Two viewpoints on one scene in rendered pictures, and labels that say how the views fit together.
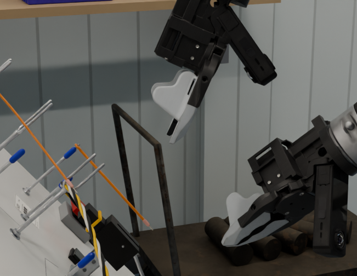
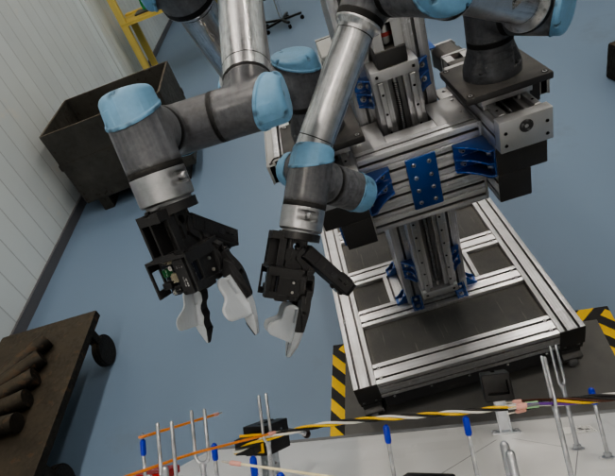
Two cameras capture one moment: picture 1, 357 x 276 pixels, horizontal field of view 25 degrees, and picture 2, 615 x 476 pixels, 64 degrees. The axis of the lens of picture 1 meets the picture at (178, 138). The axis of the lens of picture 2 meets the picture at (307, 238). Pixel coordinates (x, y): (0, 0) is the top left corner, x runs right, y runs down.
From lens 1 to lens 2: 75 cm
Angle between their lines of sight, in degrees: 56
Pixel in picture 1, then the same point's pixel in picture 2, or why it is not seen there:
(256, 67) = (230, 237)
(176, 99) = (237, 304)
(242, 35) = (211, 225)
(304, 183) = (310, 271)
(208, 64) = (230, 261)
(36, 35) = not seen: outside the picture
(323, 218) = (337, 275)
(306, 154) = (287, 257)
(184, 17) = (180, 248)
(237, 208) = (283, 328)
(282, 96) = not seen: outside the picture
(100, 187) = not seen: outside the picture
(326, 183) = (318, 258)
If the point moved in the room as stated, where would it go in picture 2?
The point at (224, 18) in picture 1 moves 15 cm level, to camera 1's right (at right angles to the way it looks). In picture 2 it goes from (196, 224) to (235, 161)
